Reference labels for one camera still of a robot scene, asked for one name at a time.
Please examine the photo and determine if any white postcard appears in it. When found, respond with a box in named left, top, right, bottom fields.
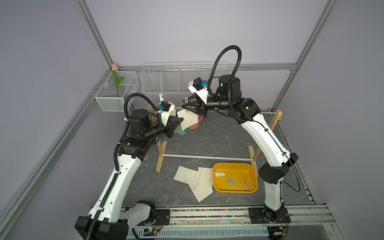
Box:
left=196, top=167, right=213, bottom=194
left=189, top=181, right=213, bottom=202
left=173, top=166, right=201, bottom=187
left=177, top=109, right=199, bottom=130

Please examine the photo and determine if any white hooked clothespin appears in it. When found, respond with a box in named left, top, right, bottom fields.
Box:
left=159, top=93, right=164, bottom=106

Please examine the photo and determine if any green clothespin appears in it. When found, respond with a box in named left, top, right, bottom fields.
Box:
left=226, top=175, right=237, bottom=186

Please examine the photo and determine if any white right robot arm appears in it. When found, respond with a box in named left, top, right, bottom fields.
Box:
left=182, top=75, right=298, bottom=223

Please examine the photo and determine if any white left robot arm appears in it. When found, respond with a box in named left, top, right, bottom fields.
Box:
left=75, top=114, right=183, bottom=240

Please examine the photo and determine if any yellow plastic tray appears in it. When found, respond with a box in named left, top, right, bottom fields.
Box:
left=213, top=163, right=259, bottom=194

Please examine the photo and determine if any pink artificial tulip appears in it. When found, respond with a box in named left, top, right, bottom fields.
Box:
left=111, top=63, right=125, bottom=98

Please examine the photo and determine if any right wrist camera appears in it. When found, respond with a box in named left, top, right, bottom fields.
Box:
left=188, top=78, right=209, bottom=104

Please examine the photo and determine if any twine string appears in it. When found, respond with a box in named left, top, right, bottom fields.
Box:
left=173, top=106, right=278, bottom=115

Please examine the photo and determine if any white wire wall shelf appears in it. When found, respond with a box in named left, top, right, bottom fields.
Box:
left=141, top=62, right=214, bottom=94

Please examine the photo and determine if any white mesh wall basket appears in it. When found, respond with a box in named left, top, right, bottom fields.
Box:
left=95, top=71, right=139, bottom=112

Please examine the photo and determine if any wooden drying rack frame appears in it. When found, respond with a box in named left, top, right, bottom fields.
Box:
left=149, top=99, right=298, bottom=185

